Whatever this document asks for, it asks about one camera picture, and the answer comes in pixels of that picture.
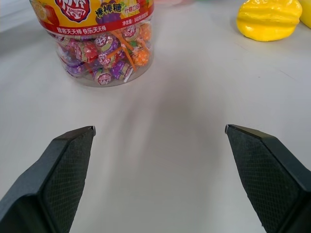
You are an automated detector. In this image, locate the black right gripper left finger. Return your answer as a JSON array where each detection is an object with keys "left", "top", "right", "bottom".
[{"left": 0, "top": 125, "right": 96, "bottom": 233}]

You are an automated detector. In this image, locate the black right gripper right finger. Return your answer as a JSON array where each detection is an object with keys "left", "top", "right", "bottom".
[{"left": 225, "top": 124, "right": 311, "bottom": 233}]

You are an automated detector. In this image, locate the orange candy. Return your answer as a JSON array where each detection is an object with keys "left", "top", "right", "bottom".
[{"left": 131, "top": 50, "right": 149, "bottom": 67}]

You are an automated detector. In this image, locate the clear plastic lollipop jar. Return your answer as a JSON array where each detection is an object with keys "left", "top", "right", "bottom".
[{"left": 29, "top": 0, "right": 156, "bottom": 87}]

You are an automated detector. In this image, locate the yellow plastic star fruit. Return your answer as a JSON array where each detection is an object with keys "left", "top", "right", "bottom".
[{"left": 236, "top": 0, "right": 303, "bottom": 42}]

